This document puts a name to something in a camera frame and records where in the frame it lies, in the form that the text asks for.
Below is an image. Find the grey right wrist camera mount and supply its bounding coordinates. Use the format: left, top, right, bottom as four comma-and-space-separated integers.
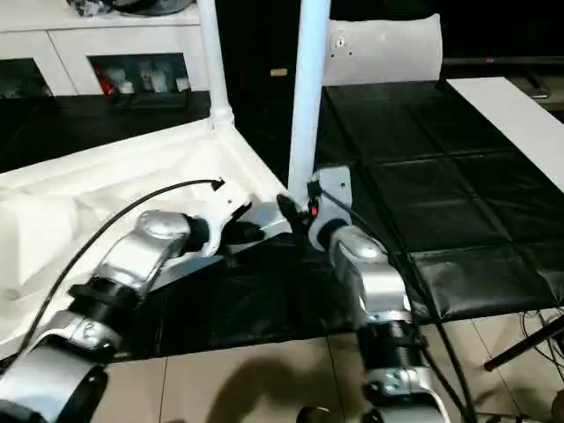
307, 166, 353, 253

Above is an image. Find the black rod with red mark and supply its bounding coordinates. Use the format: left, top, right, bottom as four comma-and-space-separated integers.
442, 56, 564, 66

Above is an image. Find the white plastic table top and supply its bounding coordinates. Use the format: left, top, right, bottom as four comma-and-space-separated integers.
0, 118, 301, 356

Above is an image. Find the black cabinet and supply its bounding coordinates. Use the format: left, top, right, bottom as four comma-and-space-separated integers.
210, 0, 305, 129

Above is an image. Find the black robot foot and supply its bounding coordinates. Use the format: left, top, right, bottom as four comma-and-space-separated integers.
298, 405, 332, 423

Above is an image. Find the black metal stand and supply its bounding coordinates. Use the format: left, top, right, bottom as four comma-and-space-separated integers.
483, 315, 564, 371

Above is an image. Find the black table mat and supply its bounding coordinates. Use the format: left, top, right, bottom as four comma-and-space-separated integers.
0, 81, 564, 358

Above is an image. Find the white plastic seat panel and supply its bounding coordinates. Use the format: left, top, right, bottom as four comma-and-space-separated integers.
323, 12, 442, 87

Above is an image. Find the white cabinet with glass doors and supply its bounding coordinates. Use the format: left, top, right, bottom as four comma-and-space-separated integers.
0, 0, 212, 99

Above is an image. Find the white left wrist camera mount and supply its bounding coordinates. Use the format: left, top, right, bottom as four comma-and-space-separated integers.
204, 180, 253, 257

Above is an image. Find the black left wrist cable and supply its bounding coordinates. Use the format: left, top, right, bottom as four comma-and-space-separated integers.
17, 177, 226, 356

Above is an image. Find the dark helmet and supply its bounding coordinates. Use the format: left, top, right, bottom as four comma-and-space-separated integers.
113, 0, 195, 15

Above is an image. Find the white flat board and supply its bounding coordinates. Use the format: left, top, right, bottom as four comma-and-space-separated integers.
444, 76, 564, 195

